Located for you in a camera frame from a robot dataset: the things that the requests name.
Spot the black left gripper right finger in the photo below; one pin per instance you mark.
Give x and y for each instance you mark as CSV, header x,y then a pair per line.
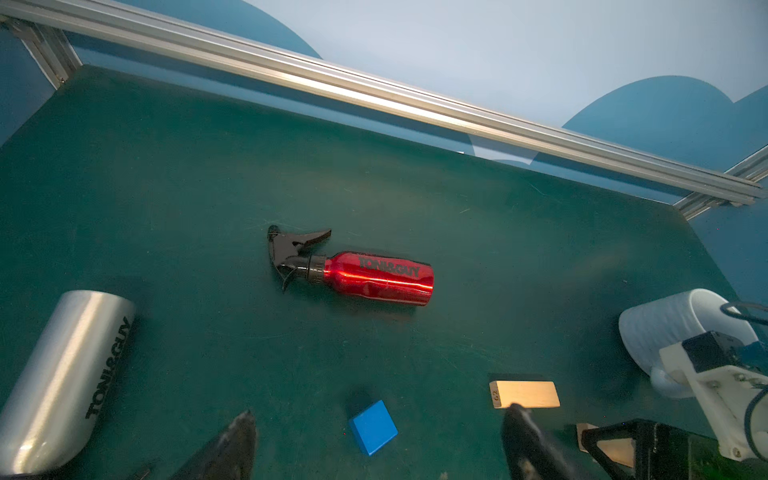
x,y
530,450

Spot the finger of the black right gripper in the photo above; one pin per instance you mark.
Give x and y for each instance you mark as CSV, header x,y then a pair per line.
x,y
645,439

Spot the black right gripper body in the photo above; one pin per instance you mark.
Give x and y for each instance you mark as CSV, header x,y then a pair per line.
x,y
679,454

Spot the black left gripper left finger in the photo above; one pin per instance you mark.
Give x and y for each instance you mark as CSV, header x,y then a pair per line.
x,y
228,455

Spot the natural wood block 62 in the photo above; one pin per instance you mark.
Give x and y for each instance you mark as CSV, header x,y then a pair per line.
x,y
528,394

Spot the natural wood block 51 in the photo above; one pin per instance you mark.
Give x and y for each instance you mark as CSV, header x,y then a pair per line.
x,y
620,451

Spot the translucent plastic mug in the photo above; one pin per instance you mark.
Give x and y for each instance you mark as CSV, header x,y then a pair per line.
x,y
646,329

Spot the dark blue wooden cube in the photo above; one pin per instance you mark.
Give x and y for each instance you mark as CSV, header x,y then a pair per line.
x,y
373,428

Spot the silver spray bottle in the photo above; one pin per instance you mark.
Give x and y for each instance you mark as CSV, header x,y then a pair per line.
x,y
53,408

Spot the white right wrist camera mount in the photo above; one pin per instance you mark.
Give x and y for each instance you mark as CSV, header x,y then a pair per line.
x,y
731,394

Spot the aluminium right corner post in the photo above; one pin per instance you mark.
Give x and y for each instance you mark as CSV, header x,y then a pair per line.
x,y
738,186

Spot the aluminium corner post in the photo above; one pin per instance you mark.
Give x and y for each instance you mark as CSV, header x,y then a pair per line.
x,y
738,186
48,46

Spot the aluminium left corner post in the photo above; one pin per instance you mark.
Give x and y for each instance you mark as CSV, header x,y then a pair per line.
x,y
48,46

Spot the aluminium back frame rail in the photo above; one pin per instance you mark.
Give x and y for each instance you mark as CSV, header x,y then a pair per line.
x,y
170,37

